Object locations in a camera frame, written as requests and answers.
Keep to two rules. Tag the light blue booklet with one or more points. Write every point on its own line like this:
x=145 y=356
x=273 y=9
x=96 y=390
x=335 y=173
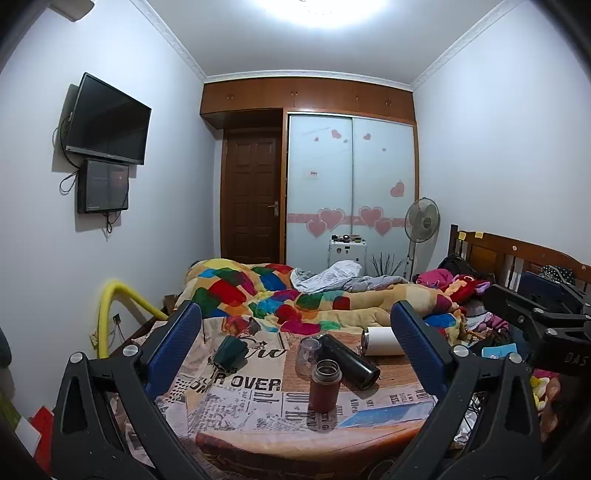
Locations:
x=500 y=351

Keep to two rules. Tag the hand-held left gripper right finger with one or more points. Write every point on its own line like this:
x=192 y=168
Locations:
x=418 y=344

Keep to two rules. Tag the dark green pouch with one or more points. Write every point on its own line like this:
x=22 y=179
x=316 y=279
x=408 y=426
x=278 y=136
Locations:
x=231 y=353

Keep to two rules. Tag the brown red cup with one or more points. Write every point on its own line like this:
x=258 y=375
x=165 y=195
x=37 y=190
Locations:
x=324 y=387

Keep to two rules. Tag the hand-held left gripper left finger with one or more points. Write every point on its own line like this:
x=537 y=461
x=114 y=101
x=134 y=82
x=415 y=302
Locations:
x=178 y=344

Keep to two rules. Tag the black standing fan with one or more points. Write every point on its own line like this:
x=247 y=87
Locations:
x=421 y=221

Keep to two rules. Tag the ceiling lamp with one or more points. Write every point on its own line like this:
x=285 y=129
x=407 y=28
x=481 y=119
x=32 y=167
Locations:
x=323 y=7

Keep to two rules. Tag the grey cloth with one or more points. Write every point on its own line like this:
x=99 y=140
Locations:
x=330 y=277

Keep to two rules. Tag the newspaper print bed sheet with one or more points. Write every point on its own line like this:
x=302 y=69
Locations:
x=249 y=392

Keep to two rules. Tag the black thermos cup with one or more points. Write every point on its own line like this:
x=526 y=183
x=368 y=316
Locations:
x=351 y=362

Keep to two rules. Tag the yellow plush toy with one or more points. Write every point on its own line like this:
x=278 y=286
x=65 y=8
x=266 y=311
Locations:
x=540 y=392

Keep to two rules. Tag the wooden bed headboard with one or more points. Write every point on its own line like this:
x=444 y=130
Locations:
x=503 y=251

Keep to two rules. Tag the clear glass cup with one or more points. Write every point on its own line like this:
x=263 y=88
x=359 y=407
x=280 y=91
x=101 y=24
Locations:
x=307 y=356

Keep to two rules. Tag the brown wooden door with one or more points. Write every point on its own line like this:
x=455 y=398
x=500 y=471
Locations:
x=251 y=198

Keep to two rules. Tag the white cup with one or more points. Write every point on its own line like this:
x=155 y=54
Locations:
x=385 y=341

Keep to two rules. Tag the black bag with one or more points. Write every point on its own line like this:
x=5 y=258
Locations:
x=455 y=265

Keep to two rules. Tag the red box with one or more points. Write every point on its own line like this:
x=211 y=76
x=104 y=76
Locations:
x=44 y=429

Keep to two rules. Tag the small white cabinet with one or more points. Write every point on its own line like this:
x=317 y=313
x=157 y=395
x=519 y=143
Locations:
x=347 y=253

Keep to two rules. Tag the yellow foam tube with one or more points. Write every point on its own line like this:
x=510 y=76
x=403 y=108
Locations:
x=108 y=309

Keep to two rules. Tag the black wall television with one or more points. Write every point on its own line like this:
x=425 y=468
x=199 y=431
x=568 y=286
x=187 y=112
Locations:
x=108 y=122

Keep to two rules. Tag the colourful patchwork blanket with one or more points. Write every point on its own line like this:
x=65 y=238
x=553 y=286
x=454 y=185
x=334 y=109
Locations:
x=277 y=295

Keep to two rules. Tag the small black wall monitor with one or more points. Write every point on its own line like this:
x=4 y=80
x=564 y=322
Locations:
x=102 y=185

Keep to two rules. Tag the pink clothing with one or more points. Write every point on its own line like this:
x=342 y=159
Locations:
x=434 y=278

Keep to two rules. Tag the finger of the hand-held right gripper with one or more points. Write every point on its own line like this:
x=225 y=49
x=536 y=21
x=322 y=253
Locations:
x=512 y=302
x=545 y=285

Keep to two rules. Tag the red plush toy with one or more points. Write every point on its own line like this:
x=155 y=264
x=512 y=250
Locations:
x=466 y=282

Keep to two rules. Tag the dark dried twigs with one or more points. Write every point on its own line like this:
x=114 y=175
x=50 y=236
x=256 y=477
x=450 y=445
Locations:
x=388 y=265

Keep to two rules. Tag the wooden overhead cabinet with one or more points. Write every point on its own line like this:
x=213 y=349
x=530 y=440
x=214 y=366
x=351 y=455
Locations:
x=304 y=99

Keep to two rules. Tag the frosted glass wardrobe with hearts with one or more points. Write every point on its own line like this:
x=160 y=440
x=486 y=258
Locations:
x=351 y=184

